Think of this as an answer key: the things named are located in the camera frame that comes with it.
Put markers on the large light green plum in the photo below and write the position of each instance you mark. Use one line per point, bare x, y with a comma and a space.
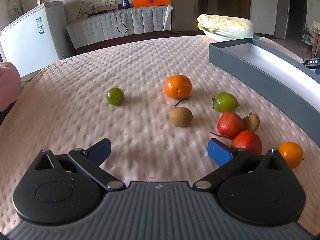
226, 102

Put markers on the small dark green plum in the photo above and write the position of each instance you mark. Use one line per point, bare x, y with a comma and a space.
115, 96

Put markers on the grey cardboard box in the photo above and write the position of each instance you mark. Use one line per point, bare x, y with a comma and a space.
250, 62

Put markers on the mandarin orange with twig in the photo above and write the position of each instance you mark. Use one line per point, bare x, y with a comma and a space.
177, 86

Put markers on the pink plush toy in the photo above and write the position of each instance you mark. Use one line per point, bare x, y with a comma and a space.
8, 85

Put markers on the small red apple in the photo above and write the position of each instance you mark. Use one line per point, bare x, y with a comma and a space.
247, 141
230, 125

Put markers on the small dark round gadget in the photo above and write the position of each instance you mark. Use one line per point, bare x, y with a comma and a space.
121, 6

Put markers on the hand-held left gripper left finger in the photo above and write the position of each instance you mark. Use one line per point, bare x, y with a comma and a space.
98, 152

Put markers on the white wall socket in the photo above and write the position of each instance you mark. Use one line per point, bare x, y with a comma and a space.
110, 1
95, 4

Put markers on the brown longan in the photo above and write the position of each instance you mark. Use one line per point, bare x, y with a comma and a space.
252, 122
181, 116

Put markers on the napa cabbage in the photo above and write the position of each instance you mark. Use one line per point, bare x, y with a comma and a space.
225, 26

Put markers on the white lace cloth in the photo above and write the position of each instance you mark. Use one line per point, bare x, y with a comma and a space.
112, 25

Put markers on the white chest freezer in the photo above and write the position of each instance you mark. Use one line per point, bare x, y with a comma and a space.
30, 42

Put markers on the small orange kumquat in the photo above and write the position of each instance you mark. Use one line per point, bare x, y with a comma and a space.
290, 155

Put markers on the black power strip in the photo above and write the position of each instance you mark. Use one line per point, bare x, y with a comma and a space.
96, 12

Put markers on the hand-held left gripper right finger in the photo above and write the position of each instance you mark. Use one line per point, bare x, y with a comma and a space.
220, 152

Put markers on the white bowl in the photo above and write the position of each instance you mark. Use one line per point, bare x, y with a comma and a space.
212, 37

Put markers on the white door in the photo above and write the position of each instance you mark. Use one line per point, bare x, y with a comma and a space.
270, 7

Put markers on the dark wooden cabinet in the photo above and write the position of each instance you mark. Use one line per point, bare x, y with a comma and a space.
125, 40

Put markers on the wooden chair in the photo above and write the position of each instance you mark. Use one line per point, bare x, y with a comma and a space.
313, 37

